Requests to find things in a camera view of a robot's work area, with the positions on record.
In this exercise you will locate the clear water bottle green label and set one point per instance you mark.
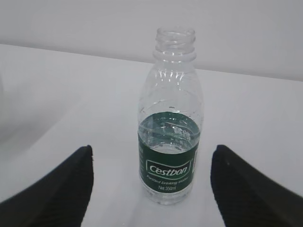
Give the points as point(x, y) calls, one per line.
point(170, 118)

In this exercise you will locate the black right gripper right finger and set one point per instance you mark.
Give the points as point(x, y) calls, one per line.
point(247, 198)

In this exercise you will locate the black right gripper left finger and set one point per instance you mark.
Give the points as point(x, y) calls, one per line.
point(59, 199)

